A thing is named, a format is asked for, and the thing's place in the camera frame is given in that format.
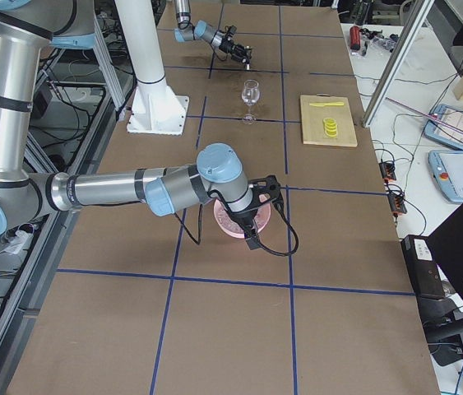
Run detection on black box device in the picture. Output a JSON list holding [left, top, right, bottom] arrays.
[[400, 235, 445, 300]]

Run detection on aluminium frame post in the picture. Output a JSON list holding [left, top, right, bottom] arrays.
[[362, 0, 434, 128]]

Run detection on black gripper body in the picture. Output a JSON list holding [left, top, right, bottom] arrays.
[[225, 203, 262, 233], [219, 36, 244, 58]]

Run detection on blue teach pendant near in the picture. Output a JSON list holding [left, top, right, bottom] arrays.
[[428, 150, 463, 204]]

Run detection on pink bowl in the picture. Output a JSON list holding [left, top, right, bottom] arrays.
[[213, 200, 271, 239]]

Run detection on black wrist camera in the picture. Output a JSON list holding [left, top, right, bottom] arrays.
[[249, 174, 284, 211]]

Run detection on black camera cable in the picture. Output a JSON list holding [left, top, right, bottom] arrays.
[[175, 193, 300, 257]]

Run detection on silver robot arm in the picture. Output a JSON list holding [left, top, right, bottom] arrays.
[[174, 0, 252, 70], [0, 1, 262, 234]]

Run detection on bamboo cutting board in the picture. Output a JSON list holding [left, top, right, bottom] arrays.
[[299, 95, 358, 148]]

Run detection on red cylinder bottle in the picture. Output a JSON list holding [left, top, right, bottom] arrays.
[[349, 25, 361, 51]]

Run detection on clear ice cubes pile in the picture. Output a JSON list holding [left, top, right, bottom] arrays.
[[215, 207, 240, 233]]

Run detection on blue teach pendant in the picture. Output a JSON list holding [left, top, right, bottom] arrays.
[[428, 150, 463, 204], [424, 104, 463, 150]]

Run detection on yellow plastic knife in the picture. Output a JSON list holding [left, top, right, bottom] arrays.
[[308, 101, 345, 108]]

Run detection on clear wine glass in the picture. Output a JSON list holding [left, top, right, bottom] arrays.
[[241, 79, 260, 124]]

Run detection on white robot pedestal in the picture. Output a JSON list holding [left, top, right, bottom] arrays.
[[115, 0, 189, 136]]

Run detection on blue teach pendant far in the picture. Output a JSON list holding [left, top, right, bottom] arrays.
[[424, 104, 463, 150]]

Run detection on lemon slices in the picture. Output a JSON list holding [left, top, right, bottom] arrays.
[[322, 118, 338, 138]]

